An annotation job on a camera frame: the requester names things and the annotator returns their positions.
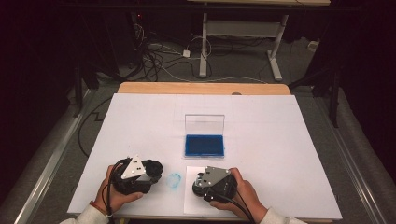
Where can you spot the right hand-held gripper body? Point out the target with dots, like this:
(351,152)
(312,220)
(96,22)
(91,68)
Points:
(218,182)

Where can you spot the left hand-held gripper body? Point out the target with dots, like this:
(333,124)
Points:
(132,174)

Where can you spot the person's right hand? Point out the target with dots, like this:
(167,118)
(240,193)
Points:
(246,199)

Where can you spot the person's left hand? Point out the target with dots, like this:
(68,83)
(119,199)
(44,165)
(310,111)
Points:
(109,197)

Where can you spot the white paper sheet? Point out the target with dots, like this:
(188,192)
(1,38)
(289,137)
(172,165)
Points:
(191,203)

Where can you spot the white board table cover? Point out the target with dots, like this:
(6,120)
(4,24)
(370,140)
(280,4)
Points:
(149,130)

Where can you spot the blue ink pad clear lid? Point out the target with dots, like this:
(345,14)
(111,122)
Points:
(204,145)

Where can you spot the wooden table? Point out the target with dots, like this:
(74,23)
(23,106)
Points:
(186,88)

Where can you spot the black metal stand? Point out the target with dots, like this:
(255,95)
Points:
(334,96)
(77,93)

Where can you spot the white power adapter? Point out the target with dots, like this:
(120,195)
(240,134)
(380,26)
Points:
(186,53)

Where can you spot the white box on floor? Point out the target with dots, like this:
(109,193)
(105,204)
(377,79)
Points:
(313,45)

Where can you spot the metal floor rail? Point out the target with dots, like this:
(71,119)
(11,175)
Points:
(53,161)
(351,168)

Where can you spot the white metal desk frame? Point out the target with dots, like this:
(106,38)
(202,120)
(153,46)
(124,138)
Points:
(243,28)

